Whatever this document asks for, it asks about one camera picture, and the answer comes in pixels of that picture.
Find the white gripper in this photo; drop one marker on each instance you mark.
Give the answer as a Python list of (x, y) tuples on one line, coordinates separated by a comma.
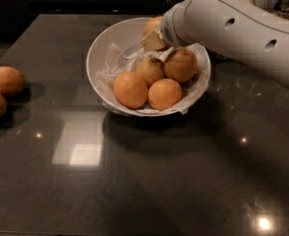
[(167, 29)]

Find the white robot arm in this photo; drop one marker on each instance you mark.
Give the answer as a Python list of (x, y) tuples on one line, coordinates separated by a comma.
[(244, 30)]

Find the white bowl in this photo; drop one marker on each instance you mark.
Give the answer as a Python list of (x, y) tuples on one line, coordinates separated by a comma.
[(125, 34)]

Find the white paper liner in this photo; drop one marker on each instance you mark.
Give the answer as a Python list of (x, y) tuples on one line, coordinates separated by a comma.
[(116, 61)]

